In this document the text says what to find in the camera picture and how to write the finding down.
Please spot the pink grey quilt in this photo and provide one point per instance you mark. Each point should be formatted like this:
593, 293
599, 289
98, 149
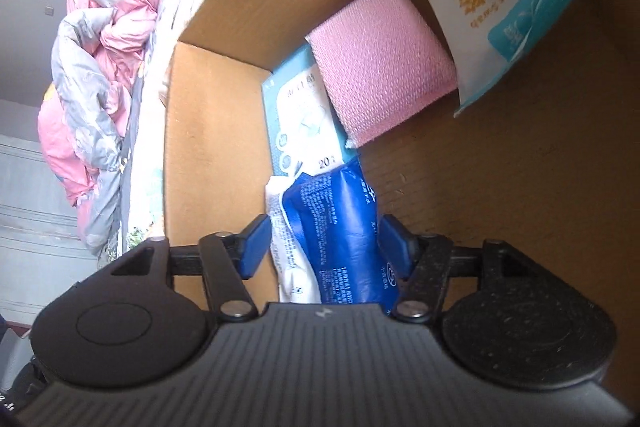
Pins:
90, 107

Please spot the pink towel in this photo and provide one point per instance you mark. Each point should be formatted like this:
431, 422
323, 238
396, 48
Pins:
385, 62

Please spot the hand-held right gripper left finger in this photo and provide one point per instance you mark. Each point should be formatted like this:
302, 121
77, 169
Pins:
252, 249

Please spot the large cardboard box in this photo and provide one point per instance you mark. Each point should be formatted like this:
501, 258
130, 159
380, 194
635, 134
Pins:
525, 182

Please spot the dark blue white packet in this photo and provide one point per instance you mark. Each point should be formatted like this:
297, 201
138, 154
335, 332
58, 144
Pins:
335, 227

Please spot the light blue mask box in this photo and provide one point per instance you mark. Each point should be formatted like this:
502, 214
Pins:
300, 122

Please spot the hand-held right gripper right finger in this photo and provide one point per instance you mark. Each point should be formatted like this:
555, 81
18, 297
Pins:
395, 244

